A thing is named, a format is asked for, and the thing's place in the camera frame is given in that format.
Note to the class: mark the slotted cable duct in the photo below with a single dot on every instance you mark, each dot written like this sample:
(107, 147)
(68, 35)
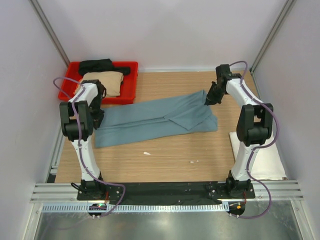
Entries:
(99, 207)

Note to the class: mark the red plastic bin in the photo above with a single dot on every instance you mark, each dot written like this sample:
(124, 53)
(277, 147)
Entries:
(127, 88)

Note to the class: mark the white folded t-shirt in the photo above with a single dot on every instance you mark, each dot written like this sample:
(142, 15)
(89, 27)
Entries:
(268, 165)

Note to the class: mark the blue t-shirt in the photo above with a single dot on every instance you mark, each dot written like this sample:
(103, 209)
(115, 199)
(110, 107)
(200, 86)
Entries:
(154, 119)

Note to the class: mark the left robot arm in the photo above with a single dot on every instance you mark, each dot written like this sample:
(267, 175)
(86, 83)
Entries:
(80, 117)

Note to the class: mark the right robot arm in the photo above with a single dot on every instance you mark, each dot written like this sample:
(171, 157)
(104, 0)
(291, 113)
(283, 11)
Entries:
(253, 128)

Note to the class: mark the black t-shirt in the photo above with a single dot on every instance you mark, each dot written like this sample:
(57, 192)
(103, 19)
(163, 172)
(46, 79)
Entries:
(102, 65)

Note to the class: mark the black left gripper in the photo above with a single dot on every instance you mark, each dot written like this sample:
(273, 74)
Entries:
(97, 119)

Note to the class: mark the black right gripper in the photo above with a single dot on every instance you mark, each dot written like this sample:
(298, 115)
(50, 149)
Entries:
(211, 99)

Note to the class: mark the beige folded t-shirt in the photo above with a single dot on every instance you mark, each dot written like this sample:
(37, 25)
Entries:
(111, 80)

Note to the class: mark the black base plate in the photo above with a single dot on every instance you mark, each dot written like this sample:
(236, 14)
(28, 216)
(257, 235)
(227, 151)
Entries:
(154, 192)

